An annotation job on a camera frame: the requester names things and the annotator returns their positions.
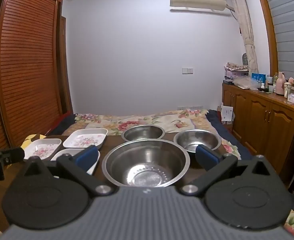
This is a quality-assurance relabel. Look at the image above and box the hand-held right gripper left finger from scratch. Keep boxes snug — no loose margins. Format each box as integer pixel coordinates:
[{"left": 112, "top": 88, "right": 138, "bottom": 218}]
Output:
[{"left": 24, "top": 145, "right": 113, "bottom": 197}]

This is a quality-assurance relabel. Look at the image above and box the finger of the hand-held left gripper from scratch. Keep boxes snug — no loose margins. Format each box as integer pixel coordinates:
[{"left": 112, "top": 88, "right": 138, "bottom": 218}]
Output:
[{"left": 0, "top": 147, "right": 25, "bottom": 166}]

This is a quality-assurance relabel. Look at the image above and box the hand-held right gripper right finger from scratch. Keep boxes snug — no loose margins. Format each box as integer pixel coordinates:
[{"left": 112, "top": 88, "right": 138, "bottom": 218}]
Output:
[{"left": 179, "top": 145, "right": 277, "bottom": 197}]

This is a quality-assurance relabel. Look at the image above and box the white floral rectangular plate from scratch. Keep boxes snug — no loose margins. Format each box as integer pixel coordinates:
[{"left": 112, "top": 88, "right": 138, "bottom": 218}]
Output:
[
  {"left": 24, "top": 138, "right": 62, "bottom": 160},
  {"left": 50, "top": 148, "right": 100, "bottom": 175},
  {"left": 62, "top": 128, "right": 108, "bottom": 149}
]

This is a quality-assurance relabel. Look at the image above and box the medium steel bowl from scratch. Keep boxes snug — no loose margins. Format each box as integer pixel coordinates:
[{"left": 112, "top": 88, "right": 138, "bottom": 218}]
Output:
[{"left": 173, "top": 129, "right": 222, "bottom": 153}]

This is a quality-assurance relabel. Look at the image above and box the large steel bowl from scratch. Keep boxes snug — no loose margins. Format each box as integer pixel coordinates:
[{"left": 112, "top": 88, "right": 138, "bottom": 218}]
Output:
[{"left": 102, "top": 139, "right": 190, "bottom": 188}]

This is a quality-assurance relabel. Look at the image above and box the small steel bowl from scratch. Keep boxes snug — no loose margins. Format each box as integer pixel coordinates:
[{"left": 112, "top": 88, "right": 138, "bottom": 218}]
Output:
[{"left": 121, "top": 125, "right": 166, "bottom": 142}]

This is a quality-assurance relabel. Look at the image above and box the yellow plush toy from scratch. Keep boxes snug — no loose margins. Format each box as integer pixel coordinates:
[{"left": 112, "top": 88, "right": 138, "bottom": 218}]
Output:
[{"left": 20, "top": 134, "right": 47, "bottom": 153}]

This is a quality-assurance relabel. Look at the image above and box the navy blue bedding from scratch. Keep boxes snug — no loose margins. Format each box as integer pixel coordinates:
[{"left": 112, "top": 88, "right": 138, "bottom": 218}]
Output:
[{"left": 206, "top": 109, "right": 294, "bottom": 203}]

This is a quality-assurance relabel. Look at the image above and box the red and dark cloth pile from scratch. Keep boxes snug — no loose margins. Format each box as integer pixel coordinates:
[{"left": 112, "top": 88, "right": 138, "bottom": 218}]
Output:
[{"left": 49, "top": 112, "right": 75, "bottom": 134}]

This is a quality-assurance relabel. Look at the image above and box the small white box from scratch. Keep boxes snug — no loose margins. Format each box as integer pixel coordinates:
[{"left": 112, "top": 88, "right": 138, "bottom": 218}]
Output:
[{"left": 221, "top": 105, "right": 234, "bottom": 125}]

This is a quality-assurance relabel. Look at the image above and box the floral blanket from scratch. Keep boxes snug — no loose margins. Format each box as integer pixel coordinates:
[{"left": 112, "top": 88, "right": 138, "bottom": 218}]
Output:
[{"left": 0, "top": 109, "right": 294, "bottom": 240}]

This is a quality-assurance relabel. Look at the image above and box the wooden cabinet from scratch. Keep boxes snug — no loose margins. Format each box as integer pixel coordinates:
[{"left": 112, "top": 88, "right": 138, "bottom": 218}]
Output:
[{"left": 222, "top": 82, "right": 294, "bottom": 195}]

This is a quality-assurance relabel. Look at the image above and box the wooden louvred wardrobe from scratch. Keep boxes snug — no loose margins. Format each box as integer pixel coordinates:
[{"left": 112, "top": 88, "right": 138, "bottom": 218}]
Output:
[{"left": 0, "top": 0, "right": 73, "bottom": 153}]

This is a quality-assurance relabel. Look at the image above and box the clear plastic bag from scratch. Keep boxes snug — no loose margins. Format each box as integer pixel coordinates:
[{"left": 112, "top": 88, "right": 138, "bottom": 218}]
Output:
[{"left": 233, "top": 76, "right": 259, "bottom": 90}]

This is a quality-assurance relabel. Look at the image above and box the wooden door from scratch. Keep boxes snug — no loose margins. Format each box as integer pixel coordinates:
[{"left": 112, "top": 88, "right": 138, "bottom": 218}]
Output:
[{"left": 59, "top": 16, "right": 73, "bottom": 115}]

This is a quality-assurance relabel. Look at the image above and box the pile of folded cloths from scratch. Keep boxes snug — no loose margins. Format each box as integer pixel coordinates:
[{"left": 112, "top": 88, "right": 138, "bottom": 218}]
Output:
[{"left": 224, "top": 62, "right": 249, "bottom": 80}]

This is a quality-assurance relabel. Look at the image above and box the blue box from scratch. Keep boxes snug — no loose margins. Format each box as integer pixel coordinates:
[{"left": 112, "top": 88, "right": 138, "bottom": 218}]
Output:
[{"left": 251, "top": 72, "right": 267, "bottom": 83}]

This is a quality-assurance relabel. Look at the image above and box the pink thermos jug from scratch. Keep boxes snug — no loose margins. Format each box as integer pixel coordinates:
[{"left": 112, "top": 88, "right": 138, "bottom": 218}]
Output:
[{"left": 276, "top": 72, "right": 287, "bottom": 95}]

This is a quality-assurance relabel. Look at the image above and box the cream curtain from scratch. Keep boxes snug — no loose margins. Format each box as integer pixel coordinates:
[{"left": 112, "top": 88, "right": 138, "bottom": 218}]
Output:
[{"left": 228, "top": 0, "right": 259, "bottom": 74}]

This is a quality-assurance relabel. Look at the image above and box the wooden window frame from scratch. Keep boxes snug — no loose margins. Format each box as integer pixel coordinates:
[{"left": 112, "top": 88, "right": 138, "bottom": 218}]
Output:
[{"left": 253, "top": 0, "right": 279, "bottom": 74}]

